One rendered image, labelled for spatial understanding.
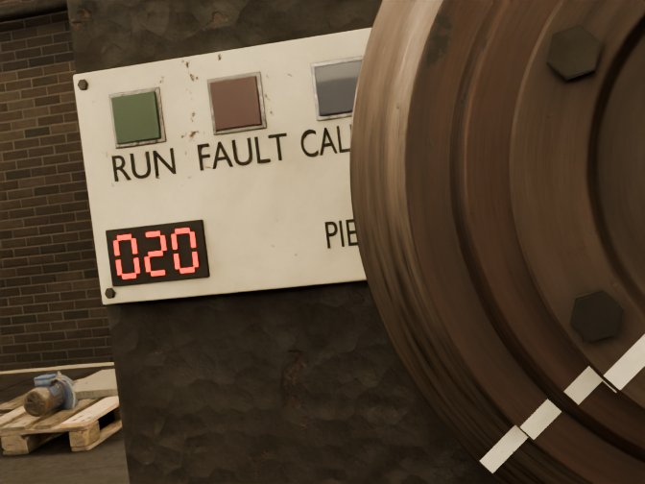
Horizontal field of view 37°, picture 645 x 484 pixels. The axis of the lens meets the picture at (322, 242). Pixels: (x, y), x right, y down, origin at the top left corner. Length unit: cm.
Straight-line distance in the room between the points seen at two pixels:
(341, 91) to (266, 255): 13
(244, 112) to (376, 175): 18
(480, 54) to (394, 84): 6
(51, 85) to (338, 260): 698
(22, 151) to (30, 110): 32
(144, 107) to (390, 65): 24
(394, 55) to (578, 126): 14
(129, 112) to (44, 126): 690
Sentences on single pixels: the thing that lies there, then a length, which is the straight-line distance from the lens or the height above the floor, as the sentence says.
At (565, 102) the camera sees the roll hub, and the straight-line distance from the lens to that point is 46.
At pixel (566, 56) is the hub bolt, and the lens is 46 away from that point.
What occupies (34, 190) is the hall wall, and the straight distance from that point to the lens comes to 769.
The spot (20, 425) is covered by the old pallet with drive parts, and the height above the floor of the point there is 14.
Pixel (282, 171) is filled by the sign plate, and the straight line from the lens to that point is 71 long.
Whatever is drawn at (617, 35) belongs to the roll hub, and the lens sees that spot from 47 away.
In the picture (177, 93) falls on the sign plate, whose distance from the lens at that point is 73.
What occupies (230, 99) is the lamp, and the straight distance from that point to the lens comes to 71.
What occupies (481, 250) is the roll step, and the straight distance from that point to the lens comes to 51.
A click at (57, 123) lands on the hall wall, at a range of 759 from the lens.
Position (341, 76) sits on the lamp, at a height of 121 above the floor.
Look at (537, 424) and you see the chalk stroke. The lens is 55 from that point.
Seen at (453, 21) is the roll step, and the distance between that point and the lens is 54.
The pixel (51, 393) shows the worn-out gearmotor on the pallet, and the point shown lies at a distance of 515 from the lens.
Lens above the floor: 113
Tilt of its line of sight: 3 degrees down
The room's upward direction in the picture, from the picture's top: 7 degrees counter-clockwise
